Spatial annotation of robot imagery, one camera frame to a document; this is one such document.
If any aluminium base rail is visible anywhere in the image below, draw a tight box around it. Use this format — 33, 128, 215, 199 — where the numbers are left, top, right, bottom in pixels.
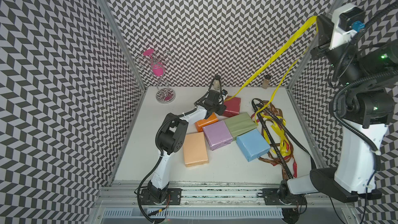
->
99, 181, 355, 209

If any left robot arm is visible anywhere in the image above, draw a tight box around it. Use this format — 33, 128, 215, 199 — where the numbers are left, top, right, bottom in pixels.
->
147, 89, 228, 203

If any peach gift box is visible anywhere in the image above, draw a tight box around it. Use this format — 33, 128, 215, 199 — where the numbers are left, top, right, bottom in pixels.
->
183, 132, 209, 167

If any orange gift box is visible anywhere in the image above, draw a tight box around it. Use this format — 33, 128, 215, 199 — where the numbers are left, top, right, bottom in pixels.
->
195, 113, 219, 132

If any red ribbon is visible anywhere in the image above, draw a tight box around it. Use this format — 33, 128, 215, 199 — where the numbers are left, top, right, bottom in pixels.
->
258, 108, 297, 179

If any brown spice shaker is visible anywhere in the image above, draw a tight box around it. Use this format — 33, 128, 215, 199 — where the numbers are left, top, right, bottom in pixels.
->
261, 75, 272, 89

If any green gift box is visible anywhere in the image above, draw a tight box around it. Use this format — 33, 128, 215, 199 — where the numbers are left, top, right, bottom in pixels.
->
224, 113, 257, 141

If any maroon gift box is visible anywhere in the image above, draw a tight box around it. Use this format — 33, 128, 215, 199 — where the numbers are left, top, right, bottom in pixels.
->
222, 96, 241, 117

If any purple gift box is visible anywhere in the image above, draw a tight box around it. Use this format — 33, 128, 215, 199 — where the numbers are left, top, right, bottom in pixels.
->
203, 121, 233, 151

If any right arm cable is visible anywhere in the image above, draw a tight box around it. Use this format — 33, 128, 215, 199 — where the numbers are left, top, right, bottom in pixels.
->
331, 0, 398, 175

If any brown ribbon of purple box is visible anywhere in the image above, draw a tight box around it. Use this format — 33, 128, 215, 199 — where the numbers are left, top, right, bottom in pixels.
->
258, 152, 297, 179

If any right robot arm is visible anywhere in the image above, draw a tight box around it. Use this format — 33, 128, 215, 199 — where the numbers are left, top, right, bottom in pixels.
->
277, 6, 398, 205

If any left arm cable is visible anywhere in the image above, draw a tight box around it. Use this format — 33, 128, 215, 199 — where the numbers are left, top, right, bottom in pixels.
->
201, 75, 223, 100

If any white spice shaker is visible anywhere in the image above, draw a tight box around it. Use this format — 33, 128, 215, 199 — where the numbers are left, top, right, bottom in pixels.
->
212, 75, 221, 90

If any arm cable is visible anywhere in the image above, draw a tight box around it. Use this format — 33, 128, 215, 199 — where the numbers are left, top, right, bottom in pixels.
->
331, 0, 398, 175
201, 75, 223, 100

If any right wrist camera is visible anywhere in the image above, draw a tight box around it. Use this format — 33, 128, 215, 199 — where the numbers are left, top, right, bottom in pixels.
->
329, 3, 365, 50

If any blue gift box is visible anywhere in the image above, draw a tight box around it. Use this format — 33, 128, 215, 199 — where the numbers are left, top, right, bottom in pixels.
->
236, 129, 270, 162

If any yellow ribbon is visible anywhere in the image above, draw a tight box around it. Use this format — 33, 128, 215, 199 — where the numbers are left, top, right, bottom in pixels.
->
225, 15, 319, 123
261, 114, 293, 162

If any black printed ribbon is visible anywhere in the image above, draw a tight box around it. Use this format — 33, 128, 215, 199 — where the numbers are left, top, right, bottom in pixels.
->
251, 98, 317, 179

